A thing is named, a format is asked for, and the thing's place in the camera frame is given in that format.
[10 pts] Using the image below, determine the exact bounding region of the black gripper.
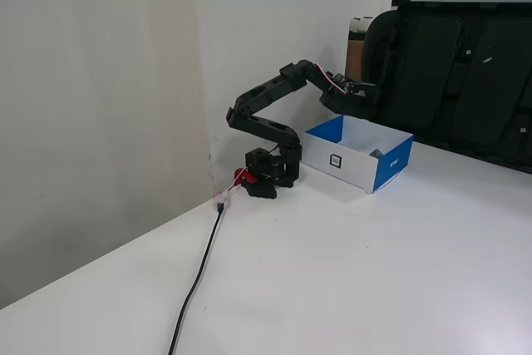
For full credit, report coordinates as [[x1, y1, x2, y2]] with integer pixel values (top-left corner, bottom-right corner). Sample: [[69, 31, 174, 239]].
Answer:
[[318, 74, 382, 121]]

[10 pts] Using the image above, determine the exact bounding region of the blue and white cardboard box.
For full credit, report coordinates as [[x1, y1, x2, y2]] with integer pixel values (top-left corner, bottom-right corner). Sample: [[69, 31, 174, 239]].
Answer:
[[303, 115, 416, 195]]

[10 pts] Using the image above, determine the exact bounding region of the brown cardboard carton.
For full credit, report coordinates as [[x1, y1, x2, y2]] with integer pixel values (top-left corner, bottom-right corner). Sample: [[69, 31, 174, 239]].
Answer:
[[346, 17, 376, 82]]

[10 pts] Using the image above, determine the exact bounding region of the black office chair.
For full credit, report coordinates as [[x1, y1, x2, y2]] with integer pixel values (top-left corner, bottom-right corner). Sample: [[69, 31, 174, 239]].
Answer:
[[360, 0, 532, 175]]

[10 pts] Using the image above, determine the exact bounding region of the red white servo wire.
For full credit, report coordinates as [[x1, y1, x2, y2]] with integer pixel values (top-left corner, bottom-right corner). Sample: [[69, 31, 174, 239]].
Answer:
[[312, 62, 349, 95]]

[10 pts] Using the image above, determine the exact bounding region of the red white lead wire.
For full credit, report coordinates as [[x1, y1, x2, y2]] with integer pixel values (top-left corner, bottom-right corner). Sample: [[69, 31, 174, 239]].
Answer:
[[224, 171, 251, 197]]

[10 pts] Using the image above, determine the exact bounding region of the white taped cable connector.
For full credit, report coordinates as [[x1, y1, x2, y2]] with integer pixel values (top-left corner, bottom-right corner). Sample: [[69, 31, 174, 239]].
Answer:
[[210, 190, 234, 211]]

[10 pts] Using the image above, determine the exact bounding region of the black power cable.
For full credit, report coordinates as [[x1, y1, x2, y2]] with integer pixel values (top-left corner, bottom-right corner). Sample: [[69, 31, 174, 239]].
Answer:
[[167, 201, 226, 355]]

